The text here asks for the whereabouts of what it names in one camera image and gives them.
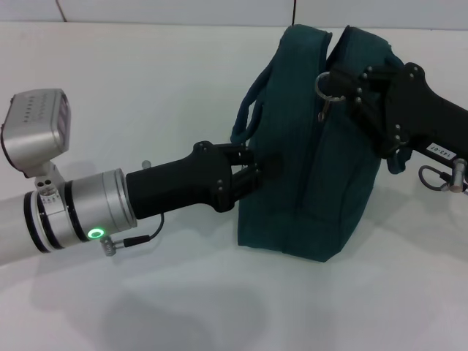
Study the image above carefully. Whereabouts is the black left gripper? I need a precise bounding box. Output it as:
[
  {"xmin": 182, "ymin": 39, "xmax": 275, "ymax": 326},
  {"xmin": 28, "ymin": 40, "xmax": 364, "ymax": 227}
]
[{"xmin": 125, "ymin": 141, "xmax": 285, "ymax": 220}]

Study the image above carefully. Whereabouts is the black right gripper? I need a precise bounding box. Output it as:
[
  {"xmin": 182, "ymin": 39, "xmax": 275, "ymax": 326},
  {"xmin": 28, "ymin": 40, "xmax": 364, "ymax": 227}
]
[{"xmin": 328, "ymin": 62, "xmax": 468, "ymax": 162}]

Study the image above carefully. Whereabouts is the dark teal insulated lunch bag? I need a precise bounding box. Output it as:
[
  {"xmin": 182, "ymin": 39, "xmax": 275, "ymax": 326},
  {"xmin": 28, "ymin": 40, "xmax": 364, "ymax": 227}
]
[{"xmin": 231, "ymin": 23, "xmax": 414, "ymax": 265}]

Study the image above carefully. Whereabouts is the dark right arm cable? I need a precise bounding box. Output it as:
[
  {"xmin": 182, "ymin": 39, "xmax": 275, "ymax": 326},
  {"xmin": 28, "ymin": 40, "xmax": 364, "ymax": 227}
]
[{"xmin": 418, "ymin": 158, "xmax": 468, "ymax": 194}]

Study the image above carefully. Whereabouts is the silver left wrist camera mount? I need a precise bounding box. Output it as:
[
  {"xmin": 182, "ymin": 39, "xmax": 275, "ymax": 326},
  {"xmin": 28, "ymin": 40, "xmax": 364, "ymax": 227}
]
[{"xmin": 0, "ymin": 88, "xmax": 71, "ymax": 197}]

